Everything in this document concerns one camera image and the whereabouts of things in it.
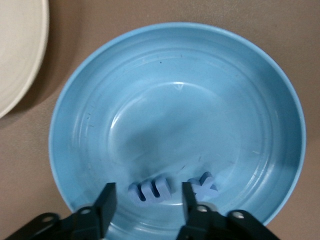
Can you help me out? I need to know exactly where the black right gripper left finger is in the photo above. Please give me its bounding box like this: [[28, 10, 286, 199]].
[[4, 182, 118, 240]]

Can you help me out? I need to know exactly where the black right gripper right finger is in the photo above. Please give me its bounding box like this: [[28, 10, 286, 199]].
[[176, 182, 278, 240]]

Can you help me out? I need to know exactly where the blue foam letter X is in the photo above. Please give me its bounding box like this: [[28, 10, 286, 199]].
[[186, 171, 220, 202]]

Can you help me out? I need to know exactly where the blue foam letter E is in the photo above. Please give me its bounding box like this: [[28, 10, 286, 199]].
[[127, 174, 173, 207]]

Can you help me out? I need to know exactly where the blue plate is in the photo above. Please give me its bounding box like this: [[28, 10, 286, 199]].
[[48, 21, 308, 240]]

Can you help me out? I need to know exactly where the cream plate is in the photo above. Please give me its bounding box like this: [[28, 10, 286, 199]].
[[0, 0, 50, 120]]

